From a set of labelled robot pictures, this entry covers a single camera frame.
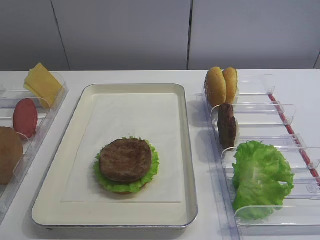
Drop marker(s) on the clear acrylic left rack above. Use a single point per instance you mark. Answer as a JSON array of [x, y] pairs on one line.
[[9, 98]]

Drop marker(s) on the brown top bun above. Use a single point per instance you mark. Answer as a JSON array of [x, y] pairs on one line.
[[11, 151]]

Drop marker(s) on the rear bun half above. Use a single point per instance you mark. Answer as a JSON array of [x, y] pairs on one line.
[[231, 80]]

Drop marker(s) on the red tomato slice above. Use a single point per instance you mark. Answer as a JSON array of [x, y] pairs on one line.
[[25, 117]]

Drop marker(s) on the cream metal tray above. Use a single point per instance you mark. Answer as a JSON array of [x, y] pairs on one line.
[[50, 211]]

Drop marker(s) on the yellow cheese slice in rack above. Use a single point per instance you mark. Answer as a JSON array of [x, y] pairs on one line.
[[46, 95]]

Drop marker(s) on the upright brown meat patty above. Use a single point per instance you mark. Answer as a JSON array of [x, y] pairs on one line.
[[227, 126]]

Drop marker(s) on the green lettuce leaf in rack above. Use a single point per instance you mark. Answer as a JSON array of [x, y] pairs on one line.
[[262, 178]]

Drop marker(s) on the front bun half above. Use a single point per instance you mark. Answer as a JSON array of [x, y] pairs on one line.
[[215, 87]]

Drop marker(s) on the clear acrylic right rack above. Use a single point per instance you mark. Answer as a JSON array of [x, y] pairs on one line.
[[262, 117]]

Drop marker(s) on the clear acrylic rack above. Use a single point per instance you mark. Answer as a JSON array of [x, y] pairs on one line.
[[262, 117], [9, 98]]

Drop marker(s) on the bun half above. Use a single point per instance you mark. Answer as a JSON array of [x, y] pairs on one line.
[[215, 87], [231, 80]]

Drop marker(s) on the brown meat patty on tray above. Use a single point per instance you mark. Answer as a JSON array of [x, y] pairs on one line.
[[125, 160]]

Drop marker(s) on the green lettuce under patty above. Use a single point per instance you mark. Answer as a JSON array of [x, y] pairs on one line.
[[107, 184]]

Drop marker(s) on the white paper liner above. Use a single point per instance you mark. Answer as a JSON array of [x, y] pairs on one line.
[[151, 117]]

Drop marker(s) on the yellow cheese slice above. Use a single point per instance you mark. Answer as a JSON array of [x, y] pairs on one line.
[[39, 76], [46, 95]]

